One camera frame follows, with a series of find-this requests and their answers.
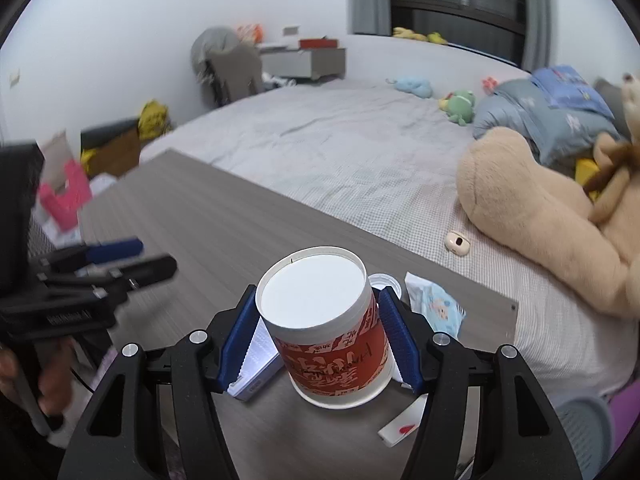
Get blue wet wipes pack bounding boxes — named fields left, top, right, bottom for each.
left=405, top=273, right=466, bottom=339

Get white round lid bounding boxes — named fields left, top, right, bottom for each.
left=368, top=273, right=402, bottom=299

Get white red card box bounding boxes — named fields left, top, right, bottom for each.
left=378, top=394, right=428, bottom=448

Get red white paper cup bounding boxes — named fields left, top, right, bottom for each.
left=255, top=246, right=393, bottom=410

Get grey perforated trash basket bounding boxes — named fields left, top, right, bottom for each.
left=551, top=391, right=614, bottom=479

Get person's left hand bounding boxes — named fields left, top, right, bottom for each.
left=0, top=336, right=76, bottom=418

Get pink paper bag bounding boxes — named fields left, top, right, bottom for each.
left=37, top=160, right=92, bottom=232

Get small beige earbud case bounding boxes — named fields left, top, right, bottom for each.
left=445, top=231, right=471, bottom=257

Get yellow cloth bag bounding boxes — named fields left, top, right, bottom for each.
left=138, top=100, right=172, bottom=142

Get bed with grey sheet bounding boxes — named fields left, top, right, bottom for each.
left=141, top=77, right=639, bottom=394

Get large beige teddy bear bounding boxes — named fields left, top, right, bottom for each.
left=456, top=75, right=639, bottom=318

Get grey chair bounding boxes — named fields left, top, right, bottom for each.
left=207, top=42, right=265, bottom=107

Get purple plastic bin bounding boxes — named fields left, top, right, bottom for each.
left=608, top=380, right=640, bottom=448

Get grey clothing on chair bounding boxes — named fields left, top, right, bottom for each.
left=190, top=26, right=241, bottom=76

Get green frog plush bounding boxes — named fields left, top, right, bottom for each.
left=438, top=90, right=475, bottom=126

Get yellow box behind bear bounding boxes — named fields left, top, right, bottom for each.
left=575, top=158, right=600, bottom=186

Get light blue plush toy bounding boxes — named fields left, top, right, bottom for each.
left=386, top=77, right=433, bottom=99

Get grey blue folded quilt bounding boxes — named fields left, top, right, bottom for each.
left=472, top=79, right=624, bottom=176

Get grey white desk drawer unit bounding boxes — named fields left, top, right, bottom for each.
left=260, top=48, right=346, bottom=80

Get pink plush toy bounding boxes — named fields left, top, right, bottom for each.
left=482, top=77, right=499, bottom=96

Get brown plush dog toy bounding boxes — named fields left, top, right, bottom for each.
left=582, top=133, right=639, bottom=224

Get orange red box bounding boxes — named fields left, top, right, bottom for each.
left=298, top=37, right=338, bottom=50

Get blue patterned pillow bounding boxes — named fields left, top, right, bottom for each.
left=530, top=65, right=614, bottom=120

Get yellow plush toys on sill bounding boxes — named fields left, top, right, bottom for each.
left=393, top=27, right=448, bottom=46

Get grey upholstered headboard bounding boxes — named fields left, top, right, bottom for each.
left=594, top=77, right=631, bottom=141

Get dark window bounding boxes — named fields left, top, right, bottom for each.
left=390, top=0, right=526, bottom=65

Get grey right curtain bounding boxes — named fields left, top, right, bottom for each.
left=521, top=0, right=552, bottom=73

